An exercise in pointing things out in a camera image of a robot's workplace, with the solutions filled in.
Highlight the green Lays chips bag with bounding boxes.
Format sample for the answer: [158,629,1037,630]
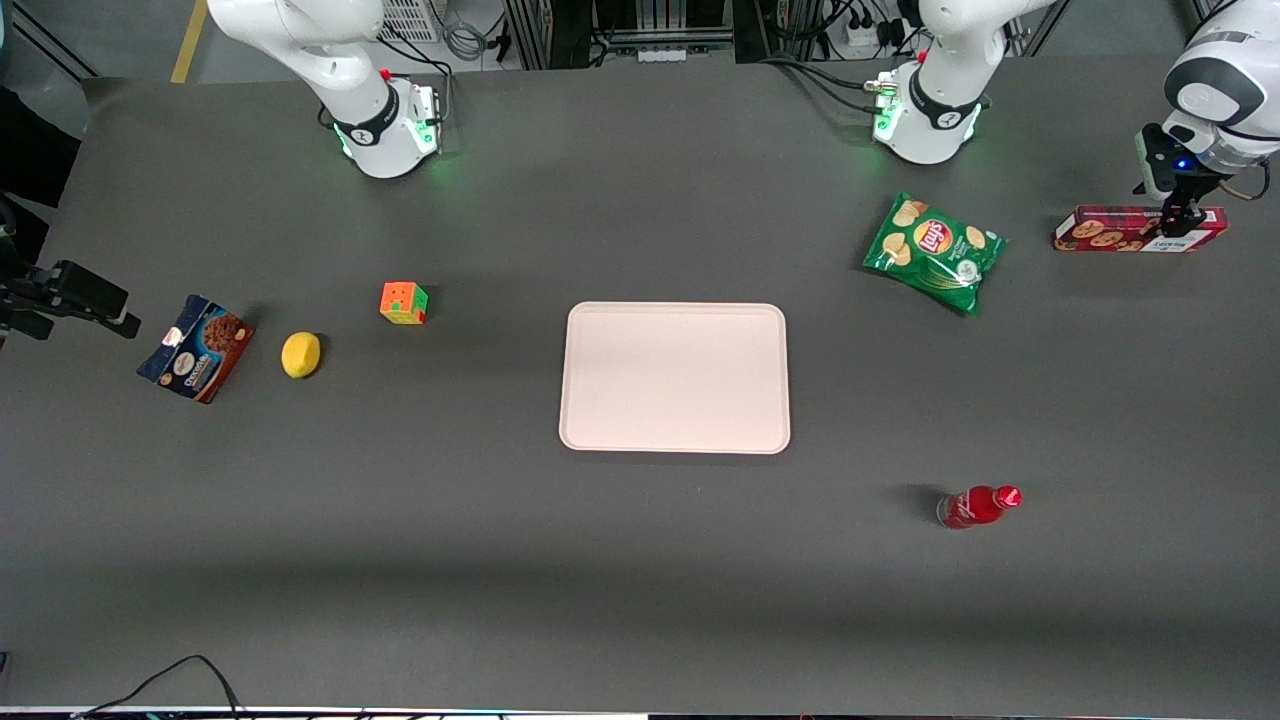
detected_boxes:
[862,192,1009,319]

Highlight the white power strip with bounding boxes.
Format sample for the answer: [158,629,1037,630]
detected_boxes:
[842,18,903,53]

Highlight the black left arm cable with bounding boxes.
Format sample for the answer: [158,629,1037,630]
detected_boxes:
[1222,155,1273,203]

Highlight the red soda bottle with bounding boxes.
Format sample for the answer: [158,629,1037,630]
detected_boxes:
[936,485,1023,530]

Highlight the yellow lemon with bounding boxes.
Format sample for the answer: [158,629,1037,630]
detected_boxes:
[281,332,323,380]

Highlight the dark grey table mat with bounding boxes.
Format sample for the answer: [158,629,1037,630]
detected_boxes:
[0,55,1280,717]

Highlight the coiled grey cable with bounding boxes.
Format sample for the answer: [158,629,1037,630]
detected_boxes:
[442,15,493,63]

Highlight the thin black table cable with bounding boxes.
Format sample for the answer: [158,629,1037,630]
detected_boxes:
[72,655,244,720]

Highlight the white vented box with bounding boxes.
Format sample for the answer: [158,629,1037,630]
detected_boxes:
[378,0,444,43]

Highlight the colourful Rubik's cube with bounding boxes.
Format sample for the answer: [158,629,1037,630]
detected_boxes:
[379,281,430,326]

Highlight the person in dark clothes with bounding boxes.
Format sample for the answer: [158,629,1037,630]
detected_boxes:
[0,86,83,263]

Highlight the red cookie box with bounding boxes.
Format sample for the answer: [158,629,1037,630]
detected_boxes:
[1052,204,1230,254]

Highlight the aluminium frame rack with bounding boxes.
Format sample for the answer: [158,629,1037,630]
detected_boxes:
[503,0,766,71]

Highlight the pale pink plastic tray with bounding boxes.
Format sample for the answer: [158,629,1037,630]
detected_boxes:
[558,302,792,455]

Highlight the black base power cables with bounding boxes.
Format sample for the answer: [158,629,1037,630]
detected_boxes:
[757,54,886,113]

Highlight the blue chocolate cookie box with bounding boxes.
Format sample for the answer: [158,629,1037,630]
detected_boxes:
[137,294,256,405]

